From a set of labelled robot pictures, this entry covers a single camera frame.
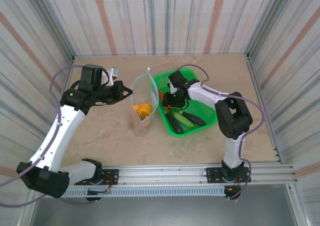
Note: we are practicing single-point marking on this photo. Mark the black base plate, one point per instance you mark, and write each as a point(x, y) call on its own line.
point(112, 174)
point(212, 174)

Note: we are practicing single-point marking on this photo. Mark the orange toy carrot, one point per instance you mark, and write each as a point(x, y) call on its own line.
point(161, 95)

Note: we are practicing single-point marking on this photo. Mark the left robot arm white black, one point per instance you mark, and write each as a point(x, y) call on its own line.
point(60, 128)

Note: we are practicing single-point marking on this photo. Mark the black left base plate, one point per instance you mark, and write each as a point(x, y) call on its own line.
point(112, 174)

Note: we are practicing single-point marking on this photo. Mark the yellow orange toy pepper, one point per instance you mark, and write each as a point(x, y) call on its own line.
point(146, 110)

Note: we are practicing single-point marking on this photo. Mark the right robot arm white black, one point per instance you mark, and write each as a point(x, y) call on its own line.
point(207, 95)

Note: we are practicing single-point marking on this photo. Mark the green toy cucumber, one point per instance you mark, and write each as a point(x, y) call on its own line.
point(183, 120)

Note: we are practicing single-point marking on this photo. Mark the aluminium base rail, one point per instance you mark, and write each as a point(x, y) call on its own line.
point(162, 173)

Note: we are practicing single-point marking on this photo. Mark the clear zip-top bag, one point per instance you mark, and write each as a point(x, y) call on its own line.
point(142, 90)

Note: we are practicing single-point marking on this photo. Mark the dark purple toy eggplant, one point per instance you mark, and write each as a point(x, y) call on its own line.
point(175, 124)
point(195, 119)

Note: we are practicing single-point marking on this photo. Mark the green plastic basket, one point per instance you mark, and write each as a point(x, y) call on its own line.
point(200, 115)

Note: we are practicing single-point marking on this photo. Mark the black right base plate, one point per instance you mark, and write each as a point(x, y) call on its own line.
point(212, 174)

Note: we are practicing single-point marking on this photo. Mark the grey metal panel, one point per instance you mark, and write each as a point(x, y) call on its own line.
point(162, 211)

